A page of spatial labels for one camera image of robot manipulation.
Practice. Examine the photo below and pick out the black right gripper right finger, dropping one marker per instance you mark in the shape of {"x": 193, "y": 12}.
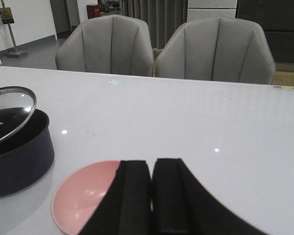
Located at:
{"x": 183, "y": 206}

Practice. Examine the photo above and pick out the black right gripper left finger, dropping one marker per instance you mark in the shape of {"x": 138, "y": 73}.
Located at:
{"x": 125, "y": 209}

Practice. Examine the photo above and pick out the pink plastic bowl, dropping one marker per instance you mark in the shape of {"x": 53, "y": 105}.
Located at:
{"x": 80, "y": 194}

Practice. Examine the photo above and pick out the glass lid with blue knob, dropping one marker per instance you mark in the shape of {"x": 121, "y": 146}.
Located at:
{"x": 17, "y": 105}

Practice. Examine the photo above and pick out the right grey upholstered chair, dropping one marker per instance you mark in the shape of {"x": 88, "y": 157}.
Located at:
{"x": 217, "y": 49}

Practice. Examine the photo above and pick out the grey upholstered chair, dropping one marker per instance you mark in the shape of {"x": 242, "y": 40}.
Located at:
{"x": 217, "y": 49}
{"x": 111, "y": 44}

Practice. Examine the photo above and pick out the left grey upholstered chair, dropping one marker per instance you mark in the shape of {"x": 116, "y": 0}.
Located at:
{"x": 111, "y": 44}

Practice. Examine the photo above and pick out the white cabinet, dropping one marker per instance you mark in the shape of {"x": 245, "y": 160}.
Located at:
{"x": 201, "y": 9}

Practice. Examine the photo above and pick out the red bin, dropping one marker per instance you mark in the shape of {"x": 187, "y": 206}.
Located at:
{"x": 93, "y": 11}

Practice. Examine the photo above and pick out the yellow warning sign stand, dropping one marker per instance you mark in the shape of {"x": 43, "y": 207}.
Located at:
{"x": 7, "y": 18}

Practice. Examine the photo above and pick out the dark blue saucepan purple handle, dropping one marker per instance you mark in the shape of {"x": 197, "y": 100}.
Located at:
{"x": 26, "y": 156}

